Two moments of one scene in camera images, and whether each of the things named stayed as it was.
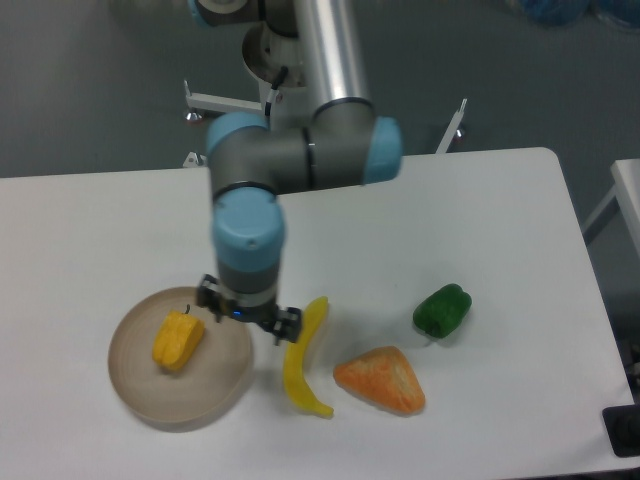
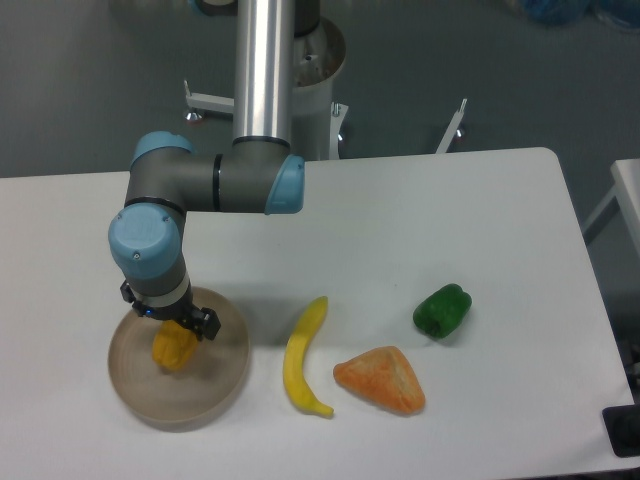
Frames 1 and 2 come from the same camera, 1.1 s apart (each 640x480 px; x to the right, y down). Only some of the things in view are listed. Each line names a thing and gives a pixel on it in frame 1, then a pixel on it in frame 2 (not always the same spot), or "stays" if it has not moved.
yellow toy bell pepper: x=177 y=339 stays
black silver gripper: x=260 y=308 -> x=178 y=305
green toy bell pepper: x=441 y=312 stays
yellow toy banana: x=294 y=361 stays
